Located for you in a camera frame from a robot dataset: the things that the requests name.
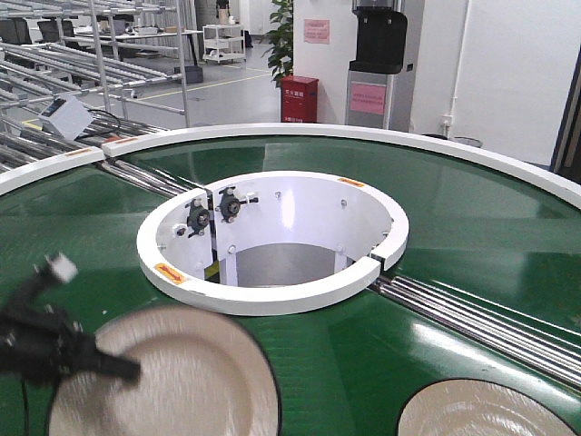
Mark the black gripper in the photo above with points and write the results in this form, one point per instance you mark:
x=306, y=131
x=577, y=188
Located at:
x=42, y=347

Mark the cream plate black rim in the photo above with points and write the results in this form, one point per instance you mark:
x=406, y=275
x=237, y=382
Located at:
x=201, y=374
x=473, y=407

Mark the black bearing block left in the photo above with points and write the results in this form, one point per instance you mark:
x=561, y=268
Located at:
x=198, y=218

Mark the black bearing block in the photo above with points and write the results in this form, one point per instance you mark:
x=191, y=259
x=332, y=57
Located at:
x=230, y=205
x=198, y=218

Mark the black bearing block right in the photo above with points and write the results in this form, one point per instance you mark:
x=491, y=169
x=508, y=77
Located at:
x=230, y=205

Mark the steel rollers left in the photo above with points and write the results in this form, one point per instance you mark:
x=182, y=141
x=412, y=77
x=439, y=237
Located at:
x=152, y=180

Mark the steel rollers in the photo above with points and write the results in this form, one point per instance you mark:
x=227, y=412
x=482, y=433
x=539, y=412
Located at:
x=542, y=351
x=152, y=180

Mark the green conveyor belt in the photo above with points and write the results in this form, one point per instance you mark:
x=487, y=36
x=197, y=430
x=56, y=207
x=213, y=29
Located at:
x=348, y=369

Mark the grey control box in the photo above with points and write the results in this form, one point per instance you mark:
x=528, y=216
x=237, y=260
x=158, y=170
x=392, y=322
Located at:
x=67, y=116

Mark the metal roller rack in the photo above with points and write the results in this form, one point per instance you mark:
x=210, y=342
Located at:
x=34, y=75

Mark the red fire extinguisher cabinet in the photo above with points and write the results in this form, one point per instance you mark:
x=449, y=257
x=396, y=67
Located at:
x=299, y=99

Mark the white utility cart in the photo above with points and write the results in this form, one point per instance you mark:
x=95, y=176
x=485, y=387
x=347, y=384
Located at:
x=223, y=44

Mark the green potted plant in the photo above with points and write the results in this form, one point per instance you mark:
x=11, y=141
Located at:
x=280, y=54

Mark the steel rollers right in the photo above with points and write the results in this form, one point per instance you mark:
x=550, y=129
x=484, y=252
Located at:
x=542, y=351

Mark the black water dispenser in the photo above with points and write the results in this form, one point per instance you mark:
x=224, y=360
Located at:
x=382, y=76

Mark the white inner ring guard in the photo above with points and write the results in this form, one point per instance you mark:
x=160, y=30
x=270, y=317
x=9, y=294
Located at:
x=312, y=240

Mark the white outer rail left segment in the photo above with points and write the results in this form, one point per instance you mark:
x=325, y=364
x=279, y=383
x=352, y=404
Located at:
x=32, y=172

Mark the pink wall notice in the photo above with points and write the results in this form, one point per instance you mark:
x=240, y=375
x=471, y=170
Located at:
x=316, y=31

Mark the white outer curved guard rail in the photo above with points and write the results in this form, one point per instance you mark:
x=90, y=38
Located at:
x=560, y=187

